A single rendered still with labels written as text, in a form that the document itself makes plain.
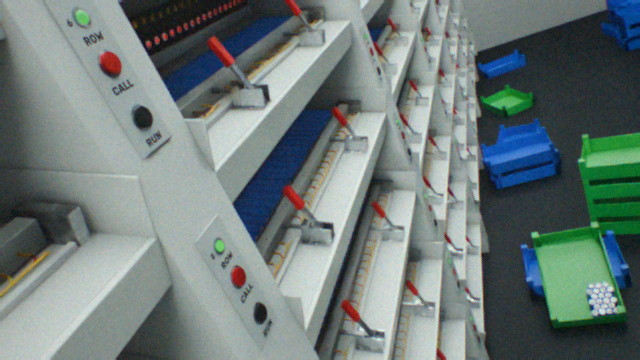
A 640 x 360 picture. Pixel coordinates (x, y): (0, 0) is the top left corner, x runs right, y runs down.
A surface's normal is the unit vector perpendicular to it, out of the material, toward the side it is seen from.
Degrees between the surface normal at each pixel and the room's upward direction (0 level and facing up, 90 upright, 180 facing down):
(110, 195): 90
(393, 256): 19
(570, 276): 26
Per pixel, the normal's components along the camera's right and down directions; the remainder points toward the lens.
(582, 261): -0.46, -0.54
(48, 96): -0.26, 0.50
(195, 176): 0.89, -0.22
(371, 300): -0.08, -0.86
